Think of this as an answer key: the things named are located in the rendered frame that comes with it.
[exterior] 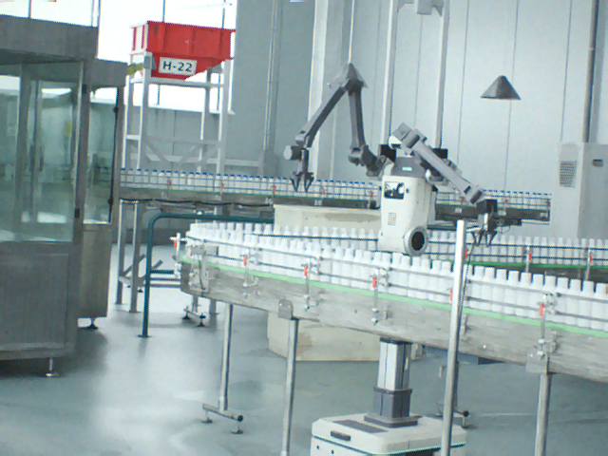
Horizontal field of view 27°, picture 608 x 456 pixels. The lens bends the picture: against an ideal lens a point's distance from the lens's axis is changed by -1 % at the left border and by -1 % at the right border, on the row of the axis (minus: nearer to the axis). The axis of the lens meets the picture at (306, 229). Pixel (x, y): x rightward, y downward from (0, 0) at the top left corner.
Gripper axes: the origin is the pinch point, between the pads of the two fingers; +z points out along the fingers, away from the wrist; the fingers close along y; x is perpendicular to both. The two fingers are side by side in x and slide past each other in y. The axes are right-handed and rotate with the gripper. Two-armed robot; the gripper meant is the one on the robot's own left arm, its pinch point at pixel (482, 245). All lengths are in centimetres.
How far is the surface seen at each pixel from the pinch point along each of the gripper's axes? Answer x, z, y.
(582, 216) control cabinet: 332, -21, 493
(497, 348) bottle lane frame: -49, 38, -40
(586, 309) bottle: -88, 18, -38
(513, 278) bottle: -51, 10, -37
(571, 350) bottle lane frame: -85, 33, -40
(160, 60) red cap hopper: 652, -136, 241
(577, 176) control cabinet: 339, -56, 489
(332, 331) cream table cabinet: 366, 87, 239
